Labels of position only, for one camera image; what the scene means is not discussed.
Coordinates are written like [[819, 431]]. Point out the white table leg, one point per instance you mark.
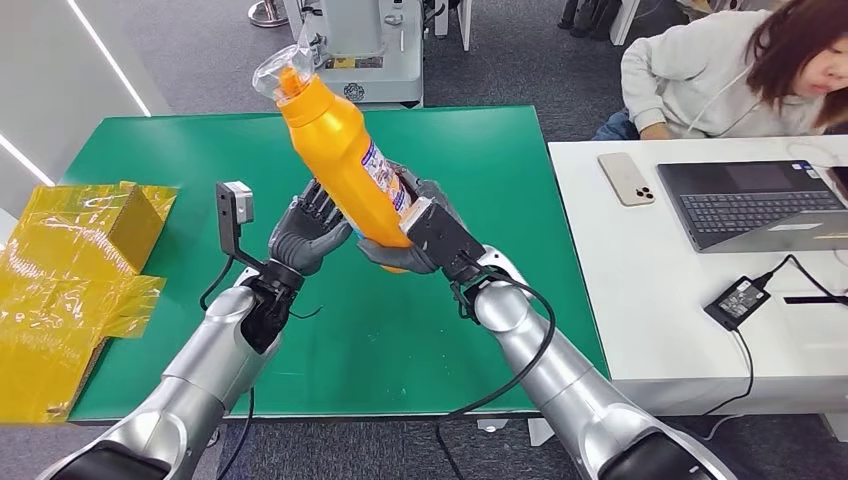
[[623, 20]]

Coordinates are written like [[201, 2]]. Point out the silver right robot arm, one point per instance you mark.
[[563, 384]]

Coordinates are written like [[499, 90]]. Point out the yellow film wrapped cardboard box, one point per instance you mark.
[[60, 278]]

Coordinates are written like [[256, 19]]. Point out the dark grey laptop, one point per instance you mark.
[[748, 208]]

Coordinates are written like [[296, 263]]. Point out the chrome stand base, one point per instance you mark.
[[265, 13]]

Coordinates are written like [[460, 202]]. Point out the white furniture panel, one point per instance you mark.
[[465, 23]]

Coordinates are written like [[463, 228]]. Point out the thin black strip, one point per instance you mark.
[[816, 300]]

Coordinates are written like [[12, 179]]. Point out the white desk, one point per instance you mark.
[[649, 298]]

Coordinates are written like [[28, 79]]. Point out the black power adapter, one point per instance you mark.
[[736, 303]]

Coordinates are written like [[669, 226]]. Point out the white machine base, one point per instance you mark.
[[371, 73]]

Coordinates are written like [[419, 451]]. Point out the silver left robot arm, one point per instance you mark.
[[205, 364]]

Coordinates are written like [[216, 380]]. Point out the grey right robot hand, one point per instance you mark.
[[397, 260]]

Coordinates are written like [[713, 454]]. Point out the person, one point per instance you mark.
[[702, 73]]

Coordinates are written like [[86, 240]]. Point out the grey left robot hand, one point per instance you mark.
[[305, 235]]

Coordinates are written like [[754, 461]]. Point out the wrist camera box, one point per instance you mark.
[[232, 212], [440, 238]]

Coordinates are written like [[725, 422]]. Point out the orange plastic bottle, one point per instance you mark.
[[331, 146]]

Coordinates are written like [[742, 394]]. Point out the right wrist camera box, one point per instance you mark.
[[440, 238]]

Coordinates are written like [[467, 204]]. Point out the beige smartphone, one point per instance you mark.
[[625, 179]]

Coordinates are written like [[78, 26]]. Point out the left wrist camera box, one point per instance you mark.
[[232, 212]]

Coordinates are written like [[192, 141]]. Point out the green table mat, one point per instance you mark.
[[166, 152]]

